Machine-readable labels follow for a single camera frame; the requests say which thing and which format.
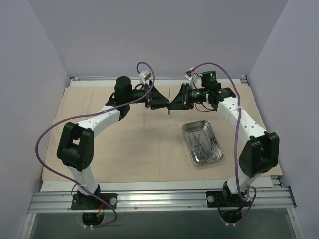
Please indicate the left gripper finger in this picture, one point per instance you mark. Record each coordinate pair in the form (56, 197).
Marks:
(157, 96)
(155, 106)

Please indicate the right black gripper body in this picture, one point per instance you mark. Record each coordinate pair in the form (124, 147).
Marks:
(185, 96)

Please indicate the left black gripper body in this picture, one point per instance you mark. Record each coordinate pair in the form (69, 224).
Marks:
(147, 96)

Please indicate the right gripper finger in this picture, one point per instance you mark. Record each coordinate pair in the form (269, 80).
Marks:
(178, 100)
(182, 107)

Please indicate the steel hemostat forceps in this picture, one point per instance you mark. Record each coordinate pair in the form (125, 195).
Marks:
(199, 149)

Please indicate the metal instrument tray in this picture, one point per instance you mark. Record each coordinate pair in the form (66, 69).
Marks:
(206, 135)

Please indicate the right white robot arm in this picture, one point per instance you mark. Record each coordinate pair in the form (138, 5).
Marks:
(261, 148)

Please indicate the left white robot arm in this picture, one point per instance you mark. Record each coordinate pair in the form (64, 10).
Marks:
(76, 146)

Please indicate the steel surgical scissors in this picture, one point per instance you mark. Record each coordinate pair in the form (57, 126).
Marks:
(192, 141)

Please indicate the steel needle holder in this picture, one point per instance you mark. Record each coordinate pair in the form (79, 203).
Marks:
(212, 148)

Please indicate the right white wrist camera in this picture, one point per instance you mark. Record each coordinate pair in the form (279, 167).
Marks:
(192, 77)

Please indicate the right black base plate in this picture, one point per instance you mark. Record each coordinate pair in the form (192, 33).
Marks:
(216, 199)

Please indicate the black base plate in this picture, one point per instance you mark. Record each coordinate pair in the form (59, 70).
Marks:
(216, 199)
(87, 202)

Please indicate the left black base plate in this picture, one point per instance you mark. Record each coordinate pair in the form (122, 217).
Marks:
(87, 202)

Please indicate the aluminium front rail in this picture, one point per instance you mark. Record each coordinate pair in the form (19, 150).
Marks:
(152, 201)

